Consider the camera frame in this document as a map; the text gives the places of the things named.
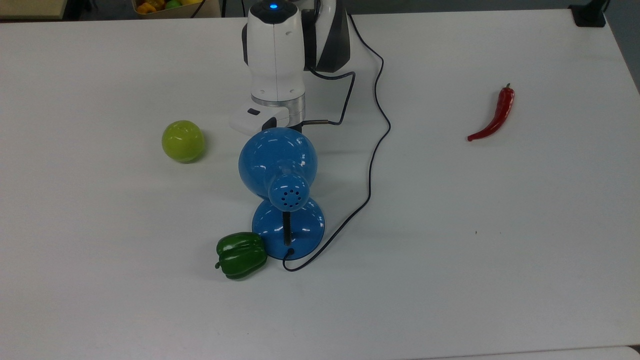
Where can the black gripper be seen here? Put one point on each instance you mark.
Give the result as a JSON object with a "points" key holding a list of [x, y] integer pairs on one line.
{"points": [[271, 124]]}

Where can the blue desk lamp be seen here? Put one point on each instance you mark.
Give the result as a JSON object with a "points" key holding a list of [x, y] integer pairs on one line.
{"points": [[277, 155]]}

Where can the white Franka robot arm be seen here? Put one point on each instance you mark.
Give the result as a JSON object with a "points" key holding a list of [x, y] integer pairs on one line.
{"points": [[275, 50]]}

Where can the yellow-green apple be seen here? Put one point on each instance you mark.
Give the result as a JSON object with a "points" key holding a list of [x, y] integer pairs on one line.
{"points": [[183, 141]]}

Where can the cardboard box of fruit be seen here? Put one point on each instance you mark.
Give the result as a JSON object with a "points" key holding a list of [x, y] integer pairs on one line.
{"points": [[210, 10]]}

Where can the green bell pepper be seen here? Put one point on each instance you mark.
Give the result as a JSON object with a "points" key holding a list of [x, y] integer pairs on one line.
{"points": [[241, 256]]}

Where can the orange toy pepper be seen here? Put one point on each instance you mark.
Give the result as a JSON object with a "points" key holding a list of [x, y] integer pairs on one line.
{"points": [[149, 7]]}

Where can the red chili pepper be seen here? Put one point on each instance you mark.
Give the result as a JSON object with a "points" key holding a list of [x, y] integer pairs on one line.
{"points": [[500, 112]]}

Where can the tan side table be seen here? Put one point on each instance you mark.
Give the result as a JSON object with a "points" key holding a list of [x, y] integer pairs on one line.
{"points": [[30, 9]]}

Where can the black corner clamp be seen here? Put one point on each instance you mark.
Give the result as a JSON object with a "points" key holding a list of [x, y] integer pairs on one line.
{"points": [[589, 14]]}

